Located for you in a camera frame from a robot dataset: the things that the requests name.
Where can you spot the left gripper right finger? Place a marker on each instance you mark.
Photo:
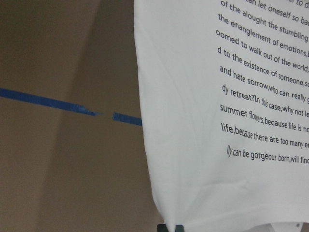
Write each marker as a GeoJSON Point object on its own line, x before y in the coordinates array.
{"type": "Point", "coordinates": [179, 228]}

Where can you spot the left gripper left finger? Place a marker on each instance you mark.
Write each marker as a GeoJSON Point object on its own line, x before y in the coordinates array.
{"type": "Point", "coordinates": [162, 228]}

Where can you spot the white long-sleeve printed shirt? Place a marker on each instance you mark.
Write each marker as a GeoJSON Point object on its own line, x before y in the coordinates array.
{"type": "Point", "coordinates": [224, 99]}

